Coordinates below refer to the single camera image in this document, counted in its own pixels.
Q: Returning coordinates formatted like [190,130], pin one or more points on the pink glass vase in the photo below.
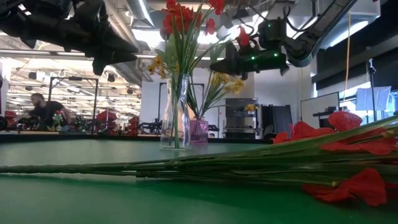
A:
[199,130]

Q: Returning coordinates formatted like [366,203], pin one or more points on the clear glass vase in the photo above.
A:
[184,124]

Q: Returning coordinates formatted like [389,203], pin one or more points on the person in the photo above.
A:
[46,112]

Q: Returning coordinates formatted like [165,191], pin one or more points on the red storage bin stack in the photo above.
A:
[105,117]

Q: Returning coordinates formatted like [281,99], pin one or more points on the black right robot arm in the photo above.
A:
[311,34]

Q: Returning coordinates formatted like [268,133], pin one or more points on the white board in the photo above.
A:
[320,109]

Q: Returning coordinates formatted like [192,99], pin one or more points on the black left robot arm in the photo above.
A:
[37,7]

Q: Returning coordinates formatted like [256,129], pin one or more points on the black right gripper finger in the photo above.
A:
[232,52]
[230,68]

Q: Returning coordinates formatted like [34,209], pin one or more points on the silver air duct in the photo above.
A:
[140,12]

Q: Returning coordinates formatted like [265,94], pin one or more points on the black frame rig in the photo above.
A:
[95,105]

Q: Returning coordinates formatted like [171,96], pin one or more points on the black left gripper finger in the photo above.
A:
[99,65]
[119,48]

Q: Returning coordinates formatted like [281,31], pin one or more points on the red artificial flower bunch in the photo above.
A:
[248,161]
[178,18]

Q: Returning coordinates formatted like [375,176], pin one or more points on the black aluminium table frame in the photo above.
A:
[93,137]

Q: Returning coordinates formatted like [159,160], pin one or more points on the light stand with panel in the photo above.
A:
[373,98]

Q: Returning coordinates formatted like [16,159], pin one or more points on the yellow artificial flower bunch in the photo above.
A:
[231,85]
[155,67]

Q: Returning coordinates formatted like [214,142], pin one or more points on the green table mat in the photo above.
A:
[93,202]

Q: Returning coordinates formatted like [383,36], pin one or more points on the small potted flower arrangement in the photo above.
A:
[57,119]

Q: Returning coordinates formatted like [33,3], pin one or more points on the black panel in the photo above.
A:
[280,119]

